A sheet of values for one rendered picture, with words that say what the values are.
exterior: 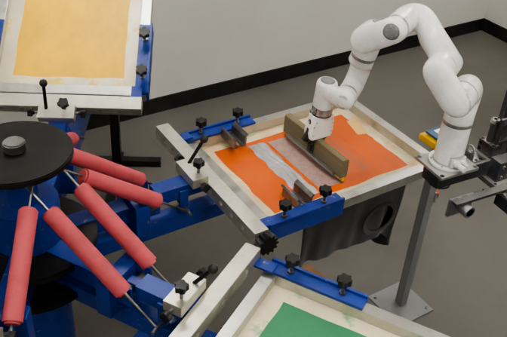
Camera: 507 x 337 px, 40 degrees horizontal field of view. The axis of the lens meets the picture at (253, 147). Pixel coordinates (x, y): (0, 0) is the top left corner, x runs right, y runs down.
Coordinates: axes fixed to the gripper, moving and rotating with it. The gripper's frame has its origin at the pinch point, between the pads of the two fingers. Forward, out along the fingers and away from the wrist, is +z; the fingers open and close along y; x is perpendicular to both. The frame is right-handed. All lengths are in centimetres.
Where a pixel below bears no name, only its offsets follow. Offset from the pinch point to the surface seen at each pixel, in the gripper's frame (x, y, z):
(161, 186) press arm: 1, -62, -2
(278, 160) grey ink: 3.8, -13.0, 5.5
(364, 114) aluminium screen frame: 11.9, 35.0, 3.3
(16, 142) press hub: 2, -106, -33
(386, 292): -12, 55, 99
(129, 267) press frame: -29, -87, -5
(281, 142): 13.6, -4.4, 6.6
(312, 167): -5.3, -3.7, 5.2
